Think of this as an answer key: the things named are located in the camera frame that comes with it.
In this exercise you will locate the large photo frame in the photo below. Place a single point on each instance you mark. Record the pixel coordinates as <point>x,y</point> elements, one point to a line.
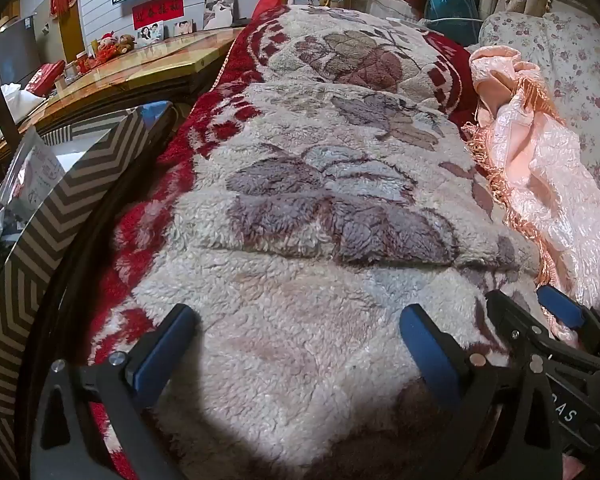
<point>219,12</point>

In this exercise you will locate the red cream floral fleece blanket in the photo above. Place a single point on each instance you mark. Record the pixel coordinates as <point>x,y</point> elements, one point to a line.
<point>300,185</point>

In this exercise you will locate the red gift box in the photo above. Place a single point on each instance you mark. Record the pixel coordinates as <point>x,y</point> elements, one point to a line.
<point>45,77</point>

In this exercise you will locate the clear pink print snack packet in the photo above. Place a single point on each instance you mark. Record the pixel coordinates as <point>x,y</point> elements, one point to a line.
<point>35,170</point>

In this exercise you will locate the red plush toy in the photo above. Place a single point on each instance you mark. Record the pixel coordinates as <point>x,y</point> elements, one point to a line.
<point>106,45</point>

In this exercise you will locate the teal plastic bag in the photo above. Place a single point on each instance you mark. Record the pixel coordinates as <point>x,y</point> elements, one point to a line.
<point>450,5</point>

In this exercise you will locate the pink fringed satin cloth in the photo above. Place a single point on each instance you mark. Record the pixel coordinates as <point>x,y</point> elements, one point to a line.
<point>540,170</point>

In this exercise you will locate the wooden glass-top cabinet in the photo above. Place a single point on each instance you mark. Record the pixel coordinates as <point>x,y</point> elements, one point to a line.
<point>155,65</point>

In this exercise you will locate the chevron patterned storage box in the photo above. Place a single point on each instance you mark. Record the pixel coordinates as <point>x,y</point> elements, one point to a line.
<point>80,185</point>

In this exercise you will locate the brown plush toy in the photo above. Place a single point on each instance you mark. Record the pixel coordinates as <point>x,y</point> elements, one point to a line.
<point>125,43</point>

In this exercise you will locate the grey refrigerator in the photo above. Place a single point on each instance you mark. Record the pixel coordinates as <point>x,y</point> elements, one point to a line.
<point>15,50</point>

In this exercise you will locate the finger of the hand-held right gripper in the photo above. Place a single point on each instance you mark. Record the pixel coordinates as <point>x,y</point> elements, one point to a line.
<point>560,305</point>
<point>505,317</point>

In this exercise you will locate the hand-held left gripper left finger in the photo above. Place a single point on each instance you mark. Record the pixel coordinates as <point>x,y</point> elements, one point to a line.
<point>165,340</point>

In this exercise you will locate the red paper bag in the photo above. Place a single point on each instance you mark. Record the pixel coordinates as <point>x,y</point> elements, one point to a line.
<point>270,2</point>

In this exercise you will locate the red wall banner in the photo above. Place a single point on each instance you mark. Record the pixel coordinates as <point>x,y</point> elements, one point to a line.
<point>157,10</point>

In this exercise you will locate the small photo frame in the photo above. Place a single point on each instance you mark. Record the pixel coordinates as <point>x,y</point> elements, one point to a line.
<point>150,33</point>
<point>183,28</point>

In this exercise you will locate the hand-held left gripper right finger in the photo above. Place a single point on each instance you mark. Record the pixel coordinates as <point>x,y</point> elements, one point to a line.
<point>425,345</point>

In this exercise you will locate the floral print bed sheet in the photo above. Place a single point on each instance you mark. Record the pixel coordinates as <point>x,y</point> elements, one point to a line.
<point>580,60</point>

